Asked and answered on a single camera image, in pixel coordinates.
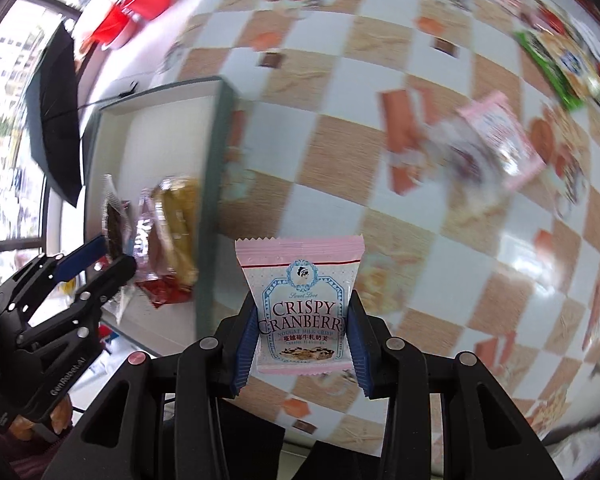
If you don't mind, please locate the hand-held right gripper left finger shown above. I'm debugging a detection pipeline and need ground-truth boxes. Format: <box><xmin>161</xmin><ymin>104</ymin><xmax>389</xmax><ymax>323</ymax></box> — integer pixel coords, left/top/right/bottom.
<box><xmin>42</xmin><ymin>292</ymin><xmax>259</xmax><ymax>480</ymax></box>

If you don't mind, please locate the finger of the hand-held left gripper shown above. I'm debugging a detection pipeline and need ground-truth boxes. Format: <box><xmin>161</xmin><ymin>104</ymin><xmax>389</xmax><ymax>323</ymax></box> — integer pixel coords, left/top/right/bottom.
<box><xmin>0</xmin><ymin>236</ymin><xmax>107</xmax><ymax>321</ymax></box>
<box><xmin>17</xmin><ymin>255</ymin><xmax>137</xmax><ymax>356</ymax></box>

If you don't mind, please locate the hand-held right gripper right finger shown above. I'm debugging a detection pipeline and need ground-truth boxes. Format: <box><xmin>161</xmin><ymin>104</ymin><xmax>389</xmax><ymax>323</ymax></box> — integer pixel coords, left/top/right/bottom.
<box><xmin>347</xmin><ymin>292</ymin><xmax>563</xmax><ymax>480</ymax></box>

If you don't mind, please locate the dark chocolate snack packet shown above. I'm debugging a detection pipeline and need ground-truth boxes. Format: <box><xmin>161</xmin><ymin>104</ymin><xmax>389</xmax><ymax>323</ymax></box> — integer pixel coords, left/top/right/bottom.
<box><xmin>101</xmin><ymin>174</ymin><xmax>130</xmax><ymax>263</ymax></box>

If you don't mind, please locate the pink nougat snack packet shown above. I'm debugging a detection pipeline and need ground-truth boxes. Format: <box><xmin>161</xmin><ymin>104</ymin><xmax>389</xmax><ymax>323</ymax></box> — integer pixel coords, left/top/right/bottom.
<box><xmin>234</xmin><ymin>236</ymin><xmax>366</xmax><ymax>376</ymax></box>

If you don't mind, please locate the green box with white inside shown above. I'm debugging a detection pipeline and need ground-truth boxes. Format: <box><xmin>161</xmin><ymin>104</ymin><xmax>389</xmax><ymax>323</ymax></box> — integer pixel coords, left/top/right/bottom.
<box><xmin>81</xmin><ymin>76</ymin><xmax>237</xmax><ymax>358</ymax></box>

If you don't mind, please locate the flat red snack packet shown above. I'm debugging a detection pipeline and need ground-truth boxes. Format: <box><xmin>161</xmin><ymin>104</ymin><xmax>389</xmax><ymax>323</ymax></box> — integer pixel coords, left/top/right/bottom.
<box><xmin>134</xmin><ymin>279</ymin><xmax>197</xmax><ymax>307</ymax></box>

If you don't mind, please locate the yellow cake snack packet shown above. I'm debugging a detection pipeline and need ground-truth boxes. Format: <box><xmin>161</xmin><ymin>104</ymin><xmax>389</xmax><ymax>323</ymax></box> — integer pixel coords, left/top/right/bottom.
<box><xmin>149</xmin><ymin>176</ymin><xmax>202</xmax><ymax>292</ymax></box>

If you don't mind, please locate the black umbrella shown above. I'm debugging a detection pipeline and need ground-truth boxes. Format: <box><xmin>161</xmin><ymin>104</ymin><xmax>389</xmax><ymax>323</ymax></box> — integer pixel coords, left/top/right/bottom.
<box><xmin>24</xmin><ymin>21</ymin><xmax>85</xmax><ymax>209</ymax></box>

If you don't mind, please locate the window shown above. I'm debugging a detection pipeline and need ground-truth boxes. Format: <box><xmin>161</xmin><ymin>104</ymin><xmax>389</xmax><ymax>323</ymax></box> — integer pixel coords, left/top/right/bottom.
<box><xmin>0</xmin><ymin>0</ymin><xmax>81</xmax><ymax>256</ymax></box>

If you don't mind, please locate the checkered printed tablecloth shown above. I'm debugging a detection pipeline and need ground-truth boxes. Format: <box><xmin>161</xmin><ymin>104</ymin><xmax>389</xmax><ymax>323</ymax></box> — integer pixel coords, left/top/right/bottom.
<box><xmin>155</xmin><ymin>0</ymin><xmax>600</xmax><ymax>461</ymax></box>

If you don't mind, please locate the green snack packet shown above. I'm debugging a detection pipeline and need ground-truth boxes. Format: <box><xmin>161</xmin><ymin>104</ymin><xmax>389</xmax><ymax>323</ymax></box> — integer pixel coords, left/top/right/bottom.
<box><xmin>514</xmin><ymin>29</ymin><xmax>600</xmax><ymax>112</ymax></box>

